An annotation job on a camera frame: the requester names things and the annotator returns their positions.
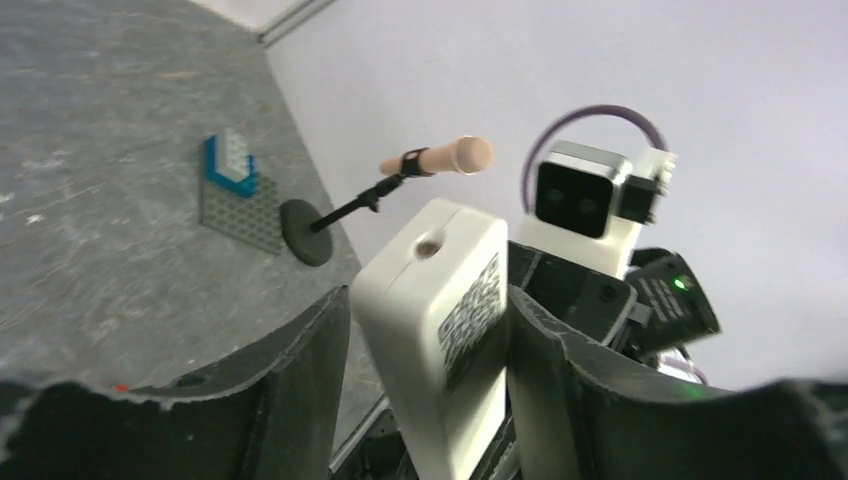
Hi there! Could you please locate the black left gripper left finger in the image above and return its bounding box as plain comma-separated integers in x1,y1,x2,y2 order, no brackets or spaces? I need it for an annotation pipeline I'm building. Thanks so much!
1,287,351,479

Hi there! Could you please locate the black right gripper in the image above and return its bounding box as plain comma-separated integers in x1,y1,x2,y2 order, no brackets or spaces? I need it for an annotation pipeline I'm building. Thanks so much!
508,242,721,364

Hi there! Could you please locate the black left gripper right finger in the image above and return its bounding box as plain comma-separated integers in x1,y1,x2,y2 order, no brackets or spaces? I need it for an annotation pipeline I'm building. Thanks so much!
506,288,847,479

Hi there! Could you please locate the white remote control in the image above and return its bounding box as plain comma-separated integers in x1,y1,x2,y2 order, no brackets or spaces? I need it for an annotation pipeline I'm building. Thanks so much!
350,199,508,479

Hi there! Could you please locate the black microphone stand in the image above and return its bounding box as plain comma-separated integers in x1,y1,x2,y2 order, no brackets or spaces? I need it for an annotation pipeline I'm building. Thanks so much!
279,148,430,267

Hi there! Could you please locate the grey lego baseplate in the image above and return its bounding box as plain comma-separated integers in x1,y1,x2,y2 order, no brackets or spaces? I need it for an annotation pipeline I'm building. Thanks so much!
199,135,283,256

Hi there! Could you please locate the blue lego brick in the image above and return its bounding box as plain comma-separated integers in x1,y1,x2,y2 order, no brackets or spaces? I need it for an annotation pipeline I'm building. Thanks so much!
202,129,258,198

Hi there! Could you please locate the grey lego brick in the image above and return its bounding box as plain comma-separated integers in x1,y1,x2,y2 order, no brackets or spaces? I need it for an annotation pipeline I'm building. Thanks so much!
215,128,249,183

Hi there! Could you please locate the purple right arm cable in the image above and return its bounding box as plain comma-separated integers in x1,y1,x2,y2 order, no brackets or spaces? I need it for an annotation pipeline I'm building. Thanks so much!
520,103,669,215

